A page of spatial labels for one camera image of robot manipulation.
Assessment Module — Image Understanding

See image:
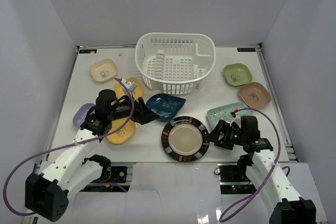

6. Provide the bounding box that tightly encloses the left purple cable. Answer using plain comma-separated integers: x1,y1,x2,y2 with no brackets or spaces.
3,77,135,216

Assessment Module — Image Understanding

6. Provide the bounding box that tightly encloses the round brown rimmed plate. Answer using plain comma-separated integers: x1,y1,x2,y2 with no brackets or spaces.
161,116,209,163

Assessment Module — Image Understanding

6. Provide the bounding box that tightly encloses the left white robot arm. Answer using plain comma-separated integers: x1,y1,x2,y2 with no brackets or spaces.
25,89,159,222

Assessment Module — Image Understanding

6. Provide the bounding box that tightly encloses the yellow square panda plate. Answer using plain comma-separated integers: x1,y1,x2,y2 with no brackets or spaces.
106,118,137,144

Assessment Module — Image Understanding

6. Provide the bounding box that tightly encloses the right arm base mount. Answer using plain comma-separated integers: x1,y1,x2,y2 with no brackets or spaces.
214,163,256,195

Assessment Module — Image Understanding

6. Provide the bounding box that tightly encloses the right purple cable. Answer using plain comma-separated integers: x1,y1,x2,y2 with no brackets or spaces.
218,107,290,222

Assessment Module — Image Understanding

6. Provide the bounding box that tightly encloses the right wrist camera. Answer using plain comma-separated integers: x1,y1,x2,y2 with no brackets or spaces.
230,109,240,124

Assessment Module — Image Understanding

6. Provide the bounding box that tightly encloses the dark blue leaf plate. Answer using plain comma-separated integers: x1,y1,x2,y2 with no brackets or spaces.
146,93,186,122

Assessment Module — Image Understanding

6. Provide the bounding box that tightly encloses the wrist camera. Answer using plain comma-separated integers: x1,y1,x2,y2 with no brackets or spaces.
123,80,138,93
230,109,240,124

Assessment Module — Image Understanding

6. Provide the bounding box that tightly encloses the lavender square plate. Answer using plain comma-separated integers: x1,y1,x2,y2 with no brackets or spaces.
72,103,94,129

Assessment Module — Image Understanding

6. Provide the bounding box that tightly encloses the tan square panda plate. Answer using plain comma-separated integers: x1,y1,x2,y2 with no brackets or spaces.
239,82,271,109

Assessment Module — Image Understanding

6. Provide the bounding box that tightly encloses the purple cable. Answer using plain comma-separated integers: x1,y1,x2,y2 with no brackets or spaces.
218,107,290,222
3,77,135,216

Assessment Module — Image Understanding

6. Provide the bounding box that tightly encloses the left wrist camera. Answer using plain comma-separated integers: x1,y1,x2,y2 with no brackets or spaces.
123,80,138,93

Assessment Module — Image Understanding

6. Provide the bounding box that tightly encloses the light teal speckled plate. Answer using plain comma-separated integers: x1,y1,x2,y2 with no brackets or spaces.
207,102,248,130

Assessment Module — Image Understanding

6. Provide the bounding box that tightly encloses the green square panda plate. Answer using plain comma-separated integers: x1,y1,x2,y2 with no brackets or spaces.
223,63,253,87

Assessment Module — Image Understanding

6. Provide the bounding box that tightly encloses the white plastic dish basket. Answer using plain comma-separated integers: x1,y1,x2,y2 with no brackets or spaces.
135,33,216,95

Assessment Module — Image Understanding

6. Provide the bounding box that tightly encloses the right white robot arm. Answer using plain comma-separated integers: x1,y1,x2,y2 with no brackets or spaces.
208,116,317,223

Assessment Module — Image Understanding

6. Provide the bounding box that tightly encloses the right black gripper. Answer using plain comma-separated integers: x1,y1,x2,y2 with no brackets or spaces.
204,120,246,151

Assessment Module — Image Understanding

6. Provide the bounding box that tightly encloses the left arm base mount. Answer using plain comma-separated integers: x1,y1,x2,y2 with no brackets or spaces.
81,166,130,193

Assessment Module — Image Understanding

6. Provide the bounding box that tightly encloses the cream square panda plate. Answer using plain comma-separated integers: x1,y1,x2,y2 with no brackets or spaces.
89,59,118,83

